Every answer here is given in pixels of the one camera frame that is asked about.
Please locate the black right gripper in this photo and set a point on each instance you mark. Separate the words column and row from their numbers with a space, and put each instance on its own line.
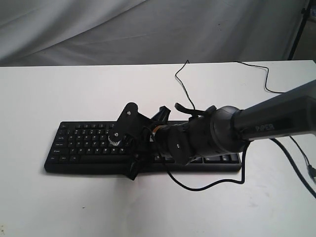
column 142, row 148

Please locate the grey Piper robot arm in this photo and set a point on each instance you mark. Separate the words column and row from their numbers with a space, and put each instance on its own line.
column 217, row 131

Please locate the black acer keyboard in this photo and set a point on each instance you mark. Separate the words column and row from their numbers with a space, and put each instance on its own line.
column 82, row 148

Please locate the white backdrop cloth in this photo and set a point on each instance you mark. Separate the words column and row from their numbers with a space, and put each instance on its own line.
column 123, row 32

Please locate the black tripod stand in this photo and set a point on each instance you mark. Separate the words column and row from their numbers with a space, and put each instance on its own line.
column 305, row 12

